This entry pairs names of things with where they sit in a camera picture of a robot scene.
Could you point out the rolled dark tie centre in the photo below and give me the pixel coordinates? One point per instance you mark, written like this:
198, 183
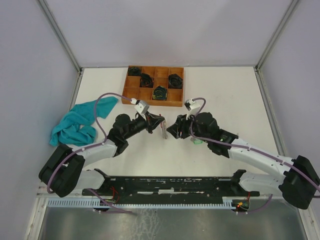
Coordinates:
146, 81

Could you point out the teal cloth towel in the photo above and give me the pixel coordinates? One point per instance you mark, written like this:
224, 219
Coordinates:
76, 128

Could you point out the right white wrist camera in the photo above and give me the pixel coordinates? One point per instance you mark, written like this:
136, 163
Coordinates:
192, 106

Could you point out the rolled dark tie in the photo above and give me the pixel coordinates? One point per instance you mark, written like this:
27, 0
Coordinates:
175, 81
146, 81
134, 71

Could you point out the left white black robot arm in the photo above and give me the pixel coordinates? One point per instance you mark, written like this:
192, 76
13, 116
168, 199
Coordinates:
63, 171

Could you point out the grey slotted cable duct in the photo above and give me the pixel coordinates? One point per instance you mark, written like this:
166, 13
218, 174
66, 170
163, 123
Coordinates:
227, 204

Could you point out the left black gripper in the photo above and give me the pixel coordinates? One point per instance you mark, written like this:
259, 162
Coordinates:
150, 123

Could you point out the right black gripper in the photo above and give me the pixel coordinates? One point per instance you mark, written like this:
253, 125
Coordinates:
179, 125

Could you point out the wooden compartment tray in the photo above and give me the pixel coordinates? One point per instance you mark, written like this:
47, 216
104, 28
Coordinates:
156, 85

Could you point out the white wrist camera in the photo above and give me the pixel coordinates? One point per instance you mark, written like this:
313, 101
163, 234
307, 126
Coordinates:
140, 106
192, 106

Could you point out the key with green tag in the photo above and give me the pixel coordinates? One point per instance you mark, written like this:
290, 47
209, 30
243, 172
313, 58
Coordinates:
196, 141

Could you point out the rolled dark tie right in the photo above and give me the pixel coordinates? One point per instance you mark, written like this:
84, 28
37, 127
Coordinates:
175, 81

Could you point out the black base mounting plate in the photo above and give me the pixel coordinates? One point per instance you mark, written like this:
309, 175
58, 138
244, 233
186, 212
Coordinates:
172, 190

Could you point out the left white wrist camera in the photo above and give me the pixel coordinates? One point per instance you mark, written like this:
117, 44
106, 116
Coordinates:
140, 106

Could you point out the rolled dark tie top left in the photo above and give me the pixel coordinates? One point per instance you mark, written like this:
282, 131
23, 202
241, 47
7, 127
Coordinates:
134, 71

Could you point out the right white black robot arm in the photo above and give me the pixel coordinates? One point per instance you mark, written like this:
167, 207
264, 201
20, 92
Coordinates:
295, 179

